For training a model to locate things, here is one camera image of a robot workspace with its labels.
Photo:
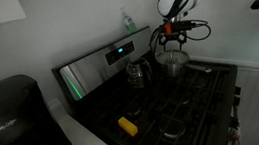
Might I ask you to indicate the black wrist camera orange mount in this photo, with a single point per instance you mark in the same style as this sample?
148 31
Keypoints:
179 26

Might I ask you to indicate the black coffee maker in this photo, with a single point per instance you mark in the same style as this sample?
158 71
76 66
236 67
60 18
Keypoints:
16 131

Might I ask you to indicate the large round stove burner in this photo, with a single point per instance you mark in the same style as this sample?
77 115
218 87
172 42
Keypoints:
172 129

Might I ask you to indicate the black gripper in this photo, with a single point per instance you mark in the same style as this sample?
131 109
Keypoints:
172 37

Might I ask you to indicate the black stove control display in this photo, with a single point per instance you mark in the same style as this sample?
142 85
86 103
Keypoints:
120 52

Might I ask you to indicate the small round stove burner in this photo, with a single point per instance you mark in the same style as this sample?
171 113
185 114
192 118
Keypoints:
133 109

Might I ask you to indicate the glass coffee carafe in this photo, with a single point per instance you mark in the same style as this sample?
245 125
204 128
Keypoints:
139 73

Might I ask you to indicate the yellow rectangular block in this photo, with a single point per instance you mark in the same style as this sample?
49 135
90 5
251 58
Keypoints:
128 126

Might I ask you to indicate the black stainless gas stove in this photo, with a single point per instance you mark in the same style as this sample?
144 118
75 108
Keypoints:
161 112

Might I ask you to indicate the clear soap dispenser bottle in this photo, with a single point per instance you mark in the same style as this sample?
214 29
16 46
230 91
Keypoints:
128 22

